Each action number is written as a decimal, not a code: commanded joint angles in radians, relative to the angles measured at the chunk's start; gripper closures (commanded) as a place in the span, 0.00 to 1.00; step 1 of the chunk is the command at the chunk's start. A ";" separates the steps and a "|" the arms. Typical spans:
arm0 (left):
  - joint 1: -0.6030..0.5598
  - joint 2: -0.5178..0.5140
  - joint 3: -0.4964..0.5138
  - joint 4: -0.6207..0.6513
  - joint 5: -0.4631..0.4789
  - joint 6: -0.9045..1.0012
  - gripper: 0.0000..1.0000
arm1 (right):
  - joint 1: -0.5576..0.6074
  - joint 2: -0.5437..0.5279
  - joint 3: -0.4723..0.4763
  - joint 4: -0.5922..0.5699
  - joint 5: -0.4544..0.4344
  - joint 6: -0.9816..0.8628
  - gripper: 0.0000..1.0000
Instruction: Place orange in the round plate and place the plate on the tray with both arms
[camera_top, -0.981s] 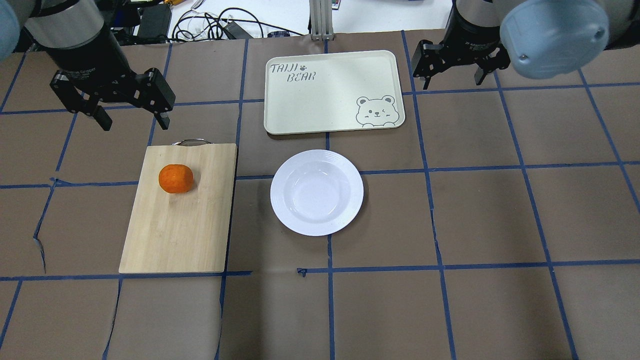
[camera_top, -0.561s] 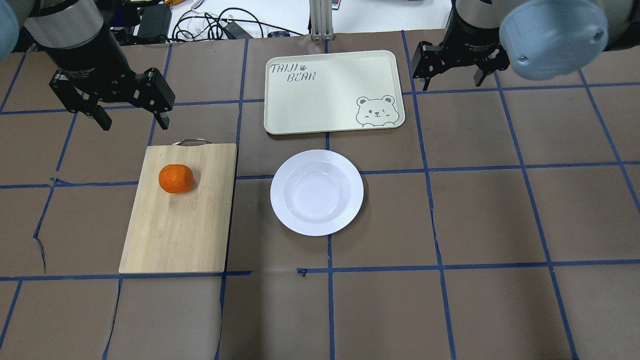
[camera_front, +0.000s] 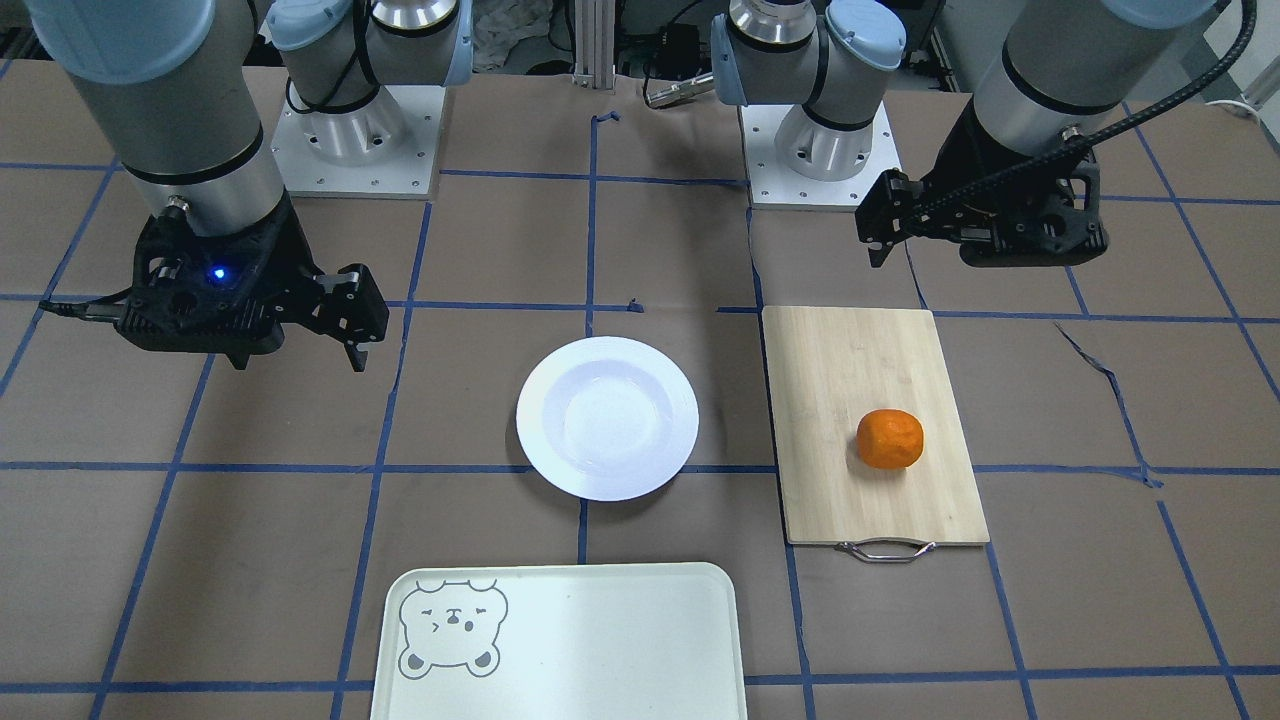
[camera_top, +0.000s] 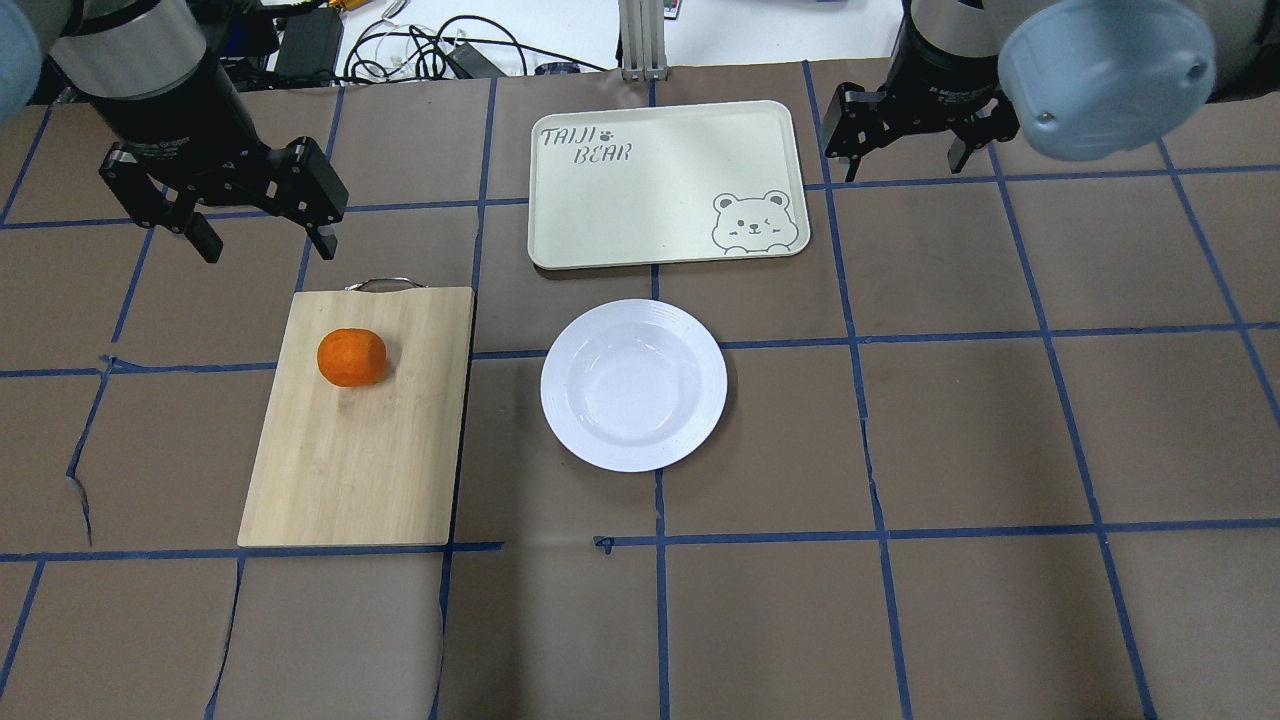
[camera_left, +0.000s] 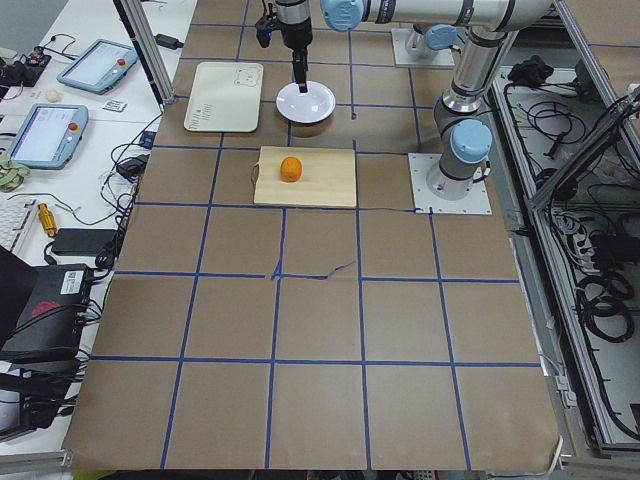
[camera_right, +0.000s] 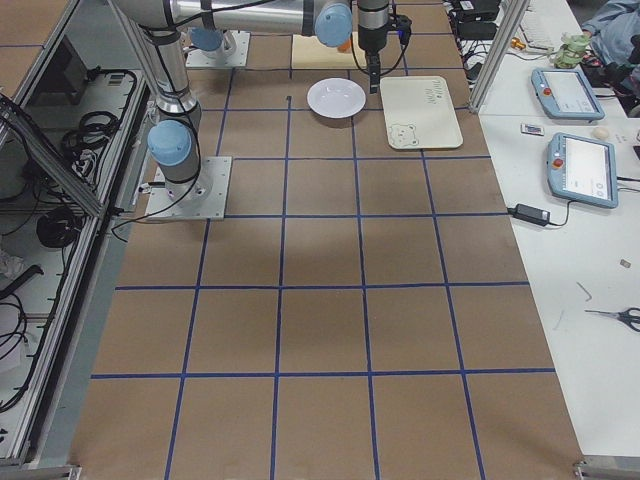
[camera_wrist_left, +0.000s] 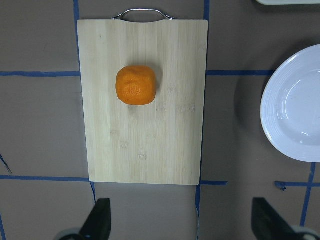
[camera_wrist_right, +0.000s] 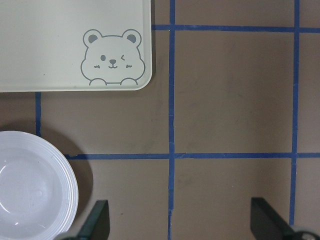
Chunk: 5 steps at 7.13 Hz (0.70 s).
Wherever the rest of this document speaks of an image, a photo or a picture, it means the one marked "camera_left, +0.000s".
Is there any aluminium frame post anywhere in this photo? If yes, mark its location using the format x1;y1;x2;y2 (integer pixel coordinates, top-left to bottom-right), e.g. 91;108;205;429
112;0;175;106

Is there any orange fruit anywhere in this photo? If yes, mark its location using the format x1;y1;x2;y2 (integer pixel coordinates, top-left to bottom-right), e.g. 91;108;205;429
280;156;303;183

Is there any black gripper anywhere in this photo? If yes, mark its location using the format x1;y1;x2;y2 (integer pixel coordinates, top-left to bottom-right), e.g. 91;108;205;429
276;0;313;94

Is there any cream bear tray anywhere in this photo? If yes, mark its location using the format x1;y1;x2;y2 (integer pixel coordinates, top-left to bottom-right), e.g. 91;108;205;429
184;62;264;133

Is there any wooden cutting board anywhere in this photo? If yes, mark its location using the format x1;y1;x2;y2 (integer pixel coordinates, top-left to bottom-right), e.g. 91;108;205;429
253;146;357;208

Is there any near blue teach pendant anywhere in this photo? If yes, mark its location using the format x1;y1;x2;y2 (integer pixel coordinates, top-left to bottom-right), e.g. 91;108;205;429
8;104;89;170

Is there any white keyboard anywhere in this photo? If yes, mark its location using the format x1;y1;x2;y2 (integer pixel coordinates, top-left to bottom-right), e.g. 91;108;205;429
1;198;37;254

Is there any black cable bundle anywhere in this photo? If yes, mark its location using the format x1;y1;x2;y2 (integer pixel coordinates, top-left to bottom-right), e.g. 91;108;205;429
574;277;636;344

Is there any white round plate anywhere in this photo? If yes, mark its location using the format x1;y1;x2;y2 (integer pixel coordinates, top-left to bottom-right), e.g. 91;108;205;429
276;81;336;124

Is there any black power adapter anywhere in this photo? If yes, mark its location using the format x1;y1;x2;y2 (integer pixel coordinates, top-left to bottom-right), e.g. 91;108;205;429
51;228;116;256

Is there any black computer box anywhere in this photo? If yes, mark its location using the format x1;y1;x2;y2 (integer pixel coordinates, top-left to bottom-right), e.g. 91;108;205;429
1;261;93;364

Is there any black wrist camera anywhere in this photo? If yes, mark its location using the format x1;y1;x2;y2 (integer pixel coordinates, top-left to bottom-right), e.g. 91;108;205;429
255;1;277;48

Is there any brown paper table cover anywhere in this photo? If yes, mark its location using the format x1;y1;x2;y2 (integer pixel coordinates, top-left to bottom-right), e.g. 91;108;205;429
64;1;559;472

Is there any blue teach pendant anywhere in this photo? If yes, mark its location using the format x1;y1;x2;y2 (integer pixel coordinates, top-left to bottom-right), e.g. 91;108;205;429
56;39;138;94
8;104;89;170

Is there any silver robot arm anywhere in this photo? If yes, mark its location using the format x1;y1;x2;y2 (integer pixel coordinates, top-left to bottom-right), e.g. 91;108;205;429
406;24;458;55
255;1;550;119

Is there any gold metal cylinder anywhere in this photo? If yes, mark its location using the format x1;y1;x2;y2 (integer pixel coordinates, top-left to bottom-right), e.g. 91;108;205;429
38;203;58;238

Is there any aluminium side frame rail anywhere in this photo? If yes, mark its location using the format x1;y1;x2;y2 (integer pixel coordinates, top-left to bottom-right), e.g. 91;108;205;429
490;71;639;461

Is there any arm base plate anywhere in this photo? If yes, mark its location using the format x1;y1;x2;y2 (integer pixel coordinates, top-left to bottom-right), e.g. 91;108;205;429
408;153;492;215
391;28;454;70

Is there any far blue teach pendant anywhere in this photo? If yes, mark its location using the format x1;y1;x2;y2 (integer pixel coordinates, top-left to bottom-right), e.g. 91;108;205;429
56;39;138;94

